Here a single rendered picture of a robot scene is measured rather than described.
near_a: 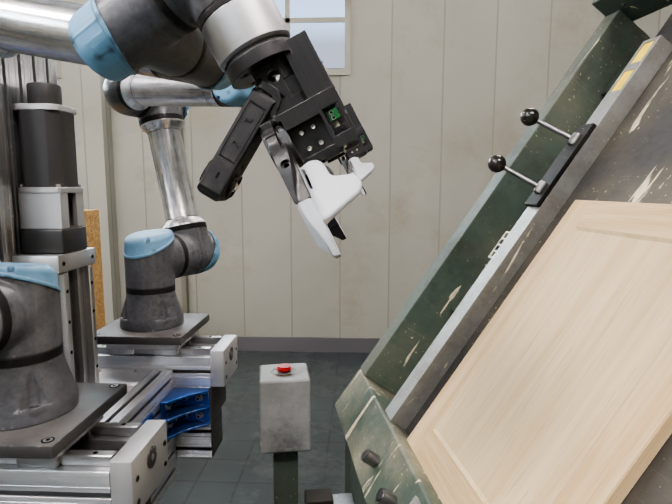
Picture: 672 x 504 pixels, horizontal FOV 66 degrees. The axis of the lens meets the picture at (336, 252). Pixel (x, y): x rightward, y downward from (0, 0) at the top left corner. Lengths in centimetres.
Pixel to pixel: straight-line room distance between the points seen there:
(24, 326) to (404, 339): 84
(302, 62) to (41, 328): 57
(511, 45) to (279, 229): 230
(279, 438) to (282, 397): 10
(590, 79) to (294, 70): 107
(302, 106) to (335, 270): 378
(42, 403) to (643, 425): 80
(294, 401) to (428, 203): 312
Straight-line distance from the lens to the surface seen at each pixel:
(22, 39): 83
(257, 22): 51
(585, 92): 147
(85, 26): 59
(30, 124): 113
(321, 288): 427
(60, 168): 111
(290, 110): 48
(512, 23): 450
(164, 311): 132
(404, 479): 96
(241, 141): 50
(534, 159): 139
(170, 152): 144
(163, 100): 127
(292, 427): 129
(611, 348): 80
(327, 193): 45
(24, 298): 85
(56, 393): 90
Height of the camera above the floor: 138
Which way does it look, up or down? 7 degrees down
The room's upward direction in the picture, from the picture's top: straight up
